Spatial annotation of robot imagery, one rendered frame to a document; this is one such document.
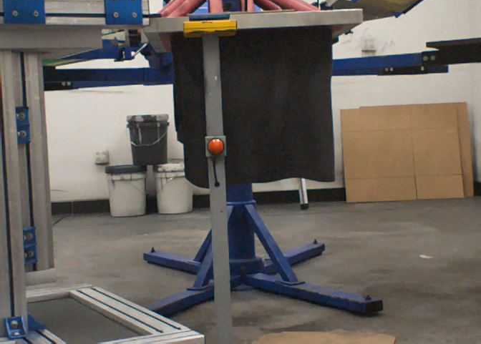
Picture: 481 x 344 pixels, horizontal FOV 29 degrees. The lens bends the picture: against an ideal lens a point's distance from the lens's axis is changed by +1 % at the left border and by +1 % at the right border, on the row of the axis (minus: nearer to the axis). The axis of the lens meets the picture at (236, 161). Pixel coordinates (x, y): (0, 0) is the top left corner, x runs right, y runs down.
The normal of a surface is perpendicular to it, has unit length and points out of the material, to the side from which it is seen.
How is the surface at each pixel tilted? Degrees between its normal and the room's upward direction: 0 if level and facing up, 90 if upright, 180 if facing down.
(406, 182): 75
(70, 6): 90
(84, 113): 90
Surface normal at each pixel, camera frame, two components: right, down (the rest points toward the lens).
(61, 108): 0.04, 0.05
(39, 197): 0.45, 0.03
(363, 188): 0.04, -0.21
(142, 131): -0.23, 0.12
